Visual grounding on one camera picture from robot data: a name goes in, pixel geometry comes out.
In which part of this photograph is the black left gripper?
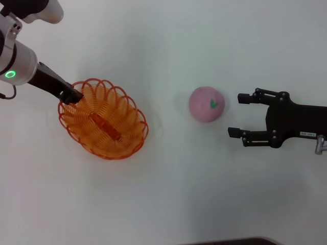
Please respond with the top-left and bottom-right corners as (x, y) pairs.
(27, 62), (84, 105)

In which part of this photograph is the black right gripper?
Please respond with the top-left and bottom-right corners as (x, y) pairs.
(227, 87), (327, 149)

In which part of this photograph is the pink peach with green leaf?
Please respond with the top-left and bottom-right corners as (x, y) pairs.
(188, 86), (226, 124)

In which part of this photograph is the orange plastic woven basket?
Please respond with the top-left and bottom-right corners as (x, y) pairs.
(57, 78), (149, 161)

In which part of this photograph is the silver elbow connector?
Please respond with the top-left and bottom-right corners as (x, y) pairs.
(314, 135), (327, 155)

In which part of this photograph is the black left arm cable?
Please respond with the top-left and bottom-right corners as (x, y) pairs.
(0, 85), (17, 100)

